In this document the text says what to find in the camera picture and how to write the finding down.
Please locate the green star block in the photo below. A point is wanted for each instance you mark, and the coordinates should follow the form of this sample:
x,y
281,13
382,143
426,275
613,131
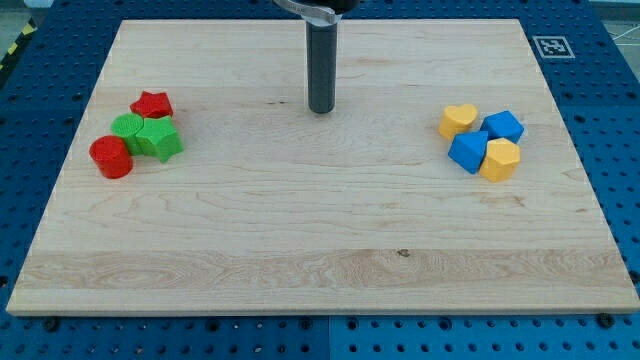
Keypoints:
x,y
159,138

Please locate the black yellow hazard tape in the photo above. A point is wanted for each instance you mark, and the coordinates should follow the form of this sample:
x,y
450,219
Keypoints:
x,y
18,46

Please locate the yellow hexagon block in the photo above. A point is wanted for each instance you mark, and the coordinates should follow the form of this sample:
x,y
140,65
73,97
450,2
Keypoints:
x,y
501,159

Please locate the red cylinder block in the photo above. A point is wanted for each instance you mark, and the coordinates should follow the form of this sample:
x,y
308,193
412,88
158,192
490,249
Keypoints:
x,y
111,156

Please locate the blue triangle block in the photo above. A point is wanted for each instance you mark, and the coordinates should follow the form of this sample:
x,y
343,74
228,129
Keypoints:
x,y
468,150

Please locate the light wooden board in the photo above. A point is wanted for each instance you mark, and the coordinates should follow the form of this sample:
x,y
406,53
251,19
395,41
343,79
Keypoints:
x,y
271,209

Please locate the white fiducial marker tag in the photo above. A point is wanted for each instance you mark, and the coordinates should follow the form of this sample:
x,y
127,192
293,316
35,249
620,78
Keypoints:
x,y
553,47

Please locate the blue cube block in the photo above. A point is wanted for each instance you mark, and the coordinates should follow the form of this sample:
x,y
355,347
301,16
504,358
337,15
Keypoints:
x,y
503,125

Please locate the green cylinder block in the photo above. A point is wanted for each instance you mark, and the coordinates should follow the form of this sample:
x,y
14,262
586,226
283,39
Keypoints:
x,y
126,126

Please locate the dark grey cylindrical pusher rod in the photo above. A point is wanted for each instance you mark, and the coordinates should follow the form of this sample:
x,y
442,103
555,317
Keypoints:
x,y
321,49

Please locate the red star block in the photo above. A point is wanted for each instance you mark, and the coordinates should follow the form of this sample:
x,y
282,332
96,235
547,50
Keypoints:
x,y
152,105

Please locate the yellow heart block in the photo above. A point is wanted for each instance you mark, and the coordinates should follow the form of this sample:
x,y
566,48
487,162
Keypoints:
x,y
457,119

